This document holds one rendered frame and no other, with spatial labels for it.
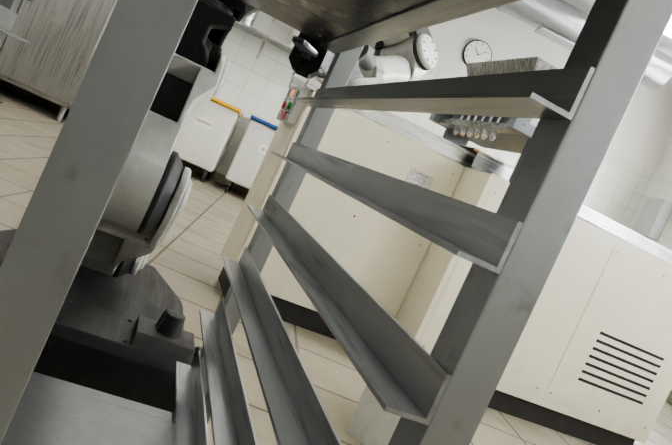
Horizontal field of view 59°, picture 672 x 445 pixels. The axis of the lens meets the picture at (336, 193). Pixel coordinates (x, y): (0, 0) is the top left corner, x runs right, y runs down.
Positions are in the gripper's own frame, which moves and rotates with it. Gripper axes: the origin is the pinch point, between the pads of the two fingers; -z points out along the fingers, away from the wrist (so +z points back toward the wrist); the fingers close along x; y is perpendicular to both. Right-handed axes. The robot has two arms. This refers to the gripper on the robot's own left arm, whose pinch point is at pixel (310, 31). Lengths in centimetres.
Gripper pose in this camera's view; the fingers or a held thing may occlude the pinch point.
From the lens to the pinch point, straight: 94.8
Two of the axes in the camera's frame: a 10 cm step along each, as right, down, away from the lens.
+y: 8.8, 4.1, -2.2
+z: 2.1, 0.7, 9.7
